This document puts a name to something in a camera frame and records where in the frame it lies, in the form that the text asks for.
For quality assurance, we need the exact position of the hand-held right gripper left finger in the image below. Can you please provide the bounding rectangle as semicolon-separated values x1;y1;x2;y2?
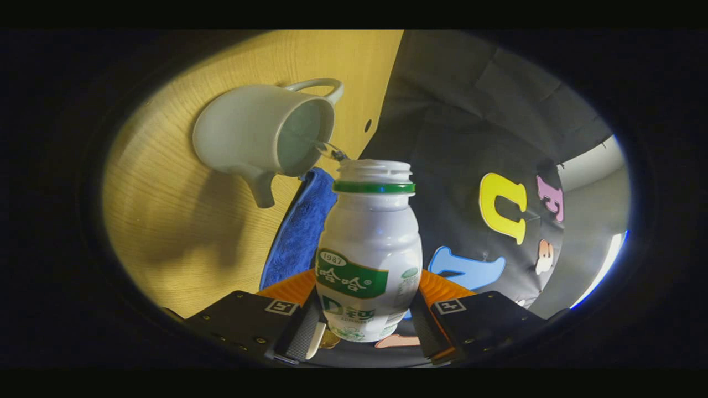
183;269;328;364

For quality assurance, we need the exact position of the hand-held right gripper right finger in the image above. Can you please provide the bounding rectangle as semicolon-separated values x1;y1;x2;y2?
408;269;549;364

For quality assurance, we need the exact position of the white water bottle green label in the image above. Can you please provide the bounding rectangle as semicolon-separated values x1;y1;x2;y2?
314;159;424;343

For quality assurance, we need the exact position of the white ceramic teacup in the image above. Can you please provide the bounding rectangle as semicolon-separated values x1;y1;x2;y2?
192;78;345;209

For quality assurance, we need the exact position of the blue towel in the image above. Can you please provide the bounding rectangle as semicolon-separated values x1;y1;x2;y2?
260;167;338;291

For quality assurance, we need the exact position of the black backdrop cloth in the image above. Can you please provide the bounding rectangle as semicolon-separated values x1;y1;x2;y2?
360;30;615;349

